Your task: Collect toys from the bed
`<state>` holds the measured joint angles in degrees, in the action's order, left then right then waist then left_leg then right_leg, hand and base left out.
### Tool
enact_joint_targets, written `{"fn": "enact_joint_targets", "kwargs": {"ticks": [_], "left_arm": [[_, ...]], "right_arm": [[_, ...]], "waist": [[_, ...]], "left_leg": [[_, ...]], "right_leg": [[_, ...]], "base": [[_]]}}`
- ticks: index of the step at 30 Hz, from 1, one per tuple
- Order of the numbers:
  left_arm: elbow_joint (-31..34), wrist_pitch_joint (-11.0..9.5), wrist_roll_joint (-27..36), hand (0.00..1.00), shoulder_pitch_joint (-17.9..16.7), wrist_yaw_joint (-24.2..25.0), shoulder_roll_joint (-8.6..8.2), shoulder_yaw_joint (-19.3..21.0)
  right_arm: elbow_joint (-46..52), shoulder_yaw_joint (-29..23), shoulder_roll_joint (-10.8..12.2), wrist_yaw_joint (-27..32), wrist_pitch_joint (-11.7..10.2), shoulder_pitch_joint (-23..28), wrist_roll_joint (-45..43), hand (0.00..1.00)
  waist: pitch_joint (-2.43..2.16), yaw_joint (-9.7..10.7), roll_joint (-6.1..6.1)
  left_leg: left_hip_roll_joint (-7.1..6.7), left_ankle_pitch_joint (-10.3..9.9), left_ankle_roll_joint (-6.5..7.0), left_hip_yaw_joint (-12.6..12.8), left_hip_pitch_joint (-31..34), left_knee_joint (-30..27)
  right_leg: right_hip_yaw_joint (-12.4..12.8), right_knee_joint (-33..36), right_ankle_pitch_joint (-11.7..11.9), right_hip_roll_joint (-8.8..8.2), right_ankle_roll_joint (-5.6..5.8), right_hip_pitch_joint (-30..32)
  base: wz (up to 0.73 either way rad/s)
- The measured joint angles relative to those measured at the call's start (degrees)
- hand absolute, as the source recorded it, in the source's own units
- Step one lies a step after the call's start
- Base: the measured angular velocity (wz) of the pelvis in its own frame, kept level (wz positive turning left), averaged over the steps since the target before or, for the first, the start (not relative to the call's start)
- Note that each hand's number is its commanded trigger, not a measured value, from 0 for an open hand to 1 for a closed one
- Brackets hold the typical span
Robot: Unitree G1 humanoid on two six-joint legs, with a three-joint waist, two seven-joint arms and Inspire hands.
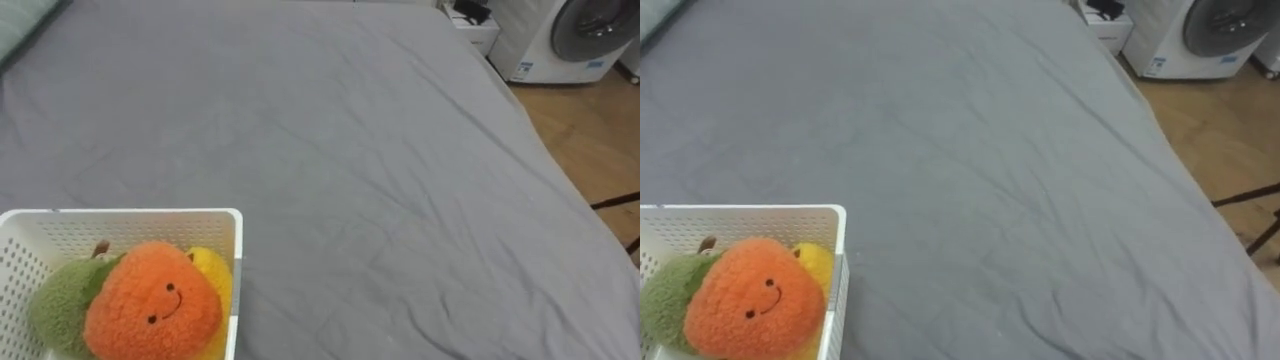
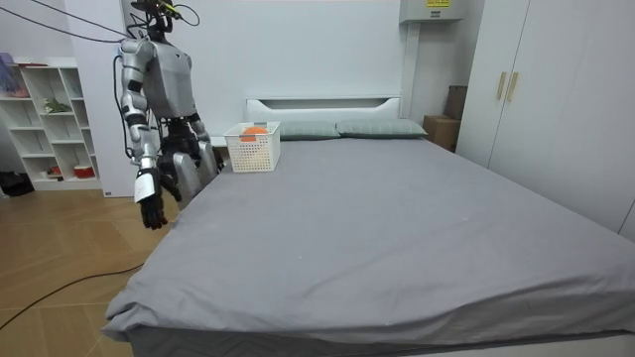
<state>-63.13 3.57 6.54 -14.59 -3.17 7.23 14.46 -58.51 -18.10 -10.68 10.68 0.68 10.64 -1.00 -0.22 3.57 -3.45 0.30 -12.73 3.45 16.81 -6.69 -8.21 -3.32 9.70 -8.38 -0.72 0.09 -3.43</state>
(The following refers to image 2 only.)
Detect blue purple bag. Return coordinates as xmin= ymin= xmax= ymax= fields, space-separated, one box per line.
xmin=0 ymin=52 xmax=29 ymax=99

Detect green plant decoration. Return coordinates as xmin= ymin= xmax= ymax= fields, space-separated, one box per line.
xmin=43 ymin=97 xmax=73 ymax=115

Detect orange fruit soft toy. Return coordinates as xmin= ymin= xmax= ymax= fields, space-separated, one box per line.
xmin=240 ymin=126 xmax=270 ymax=144

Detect robot legs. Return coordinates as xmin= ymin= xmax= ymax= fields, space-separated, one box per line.
xmin=157 ymin=116 xmax=225 ymax=210

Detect black bag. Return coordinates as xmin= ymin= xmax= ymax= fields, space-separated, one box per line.
xmin=0 ymin=171 xmax=36 ymax=198

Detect cable bundle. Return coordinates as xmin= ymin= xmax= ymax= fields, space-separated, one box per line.
xmin=0 ymin=0 xmax=136 ymax=45

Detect white vertical wall duct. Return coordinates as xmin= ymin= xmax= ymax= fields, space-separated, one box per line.
xmin=400 ymin=22 xmax=422 ymax=120

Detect white wardrobe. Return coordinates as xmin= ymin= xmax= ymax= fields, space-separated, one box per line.
xmin=454 ymin=0 xmax=635 ymax=244

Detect grey bed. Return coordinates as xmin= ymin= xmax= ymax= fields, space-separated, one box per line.
xmin=101 ymin=95 xmax=635 ymax=357

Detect robot body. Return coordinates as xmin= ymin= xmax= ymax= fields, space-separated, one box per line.
xmin=129 ymin=0 xmax=202 ymax=123

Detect grey-green pillow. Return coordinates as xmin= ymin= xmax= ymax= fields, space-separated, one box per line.
xmin=335 ymin=118 xmax=429 ymax=140
xmin=279 ymin=121 xmax=342 ymax=142

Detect dark brown cardboard box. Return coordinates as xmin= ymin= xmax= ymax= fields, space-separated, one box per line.
xmin=444 ymin=84 xmax=469 ymax=122

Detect white open shelf unit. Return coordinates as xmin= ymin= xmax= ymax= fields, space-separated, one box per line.
xmin=0 ymin=56 xmax=103 ymax=192

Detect black floor cable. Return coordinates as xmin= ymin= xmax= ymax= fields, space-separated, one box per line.
xmin=0 ymin=262 xmax=146 ymax=332

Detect white perforated plastic basket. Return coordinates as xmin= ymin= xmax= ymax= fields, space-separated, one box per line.
xmin=223 ymin=121 xmax=282 ymax=175

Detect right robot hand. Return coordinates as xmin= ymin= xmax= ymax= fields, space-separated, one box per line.
xmin=133 ymin=168 xmax=170 ymax=231

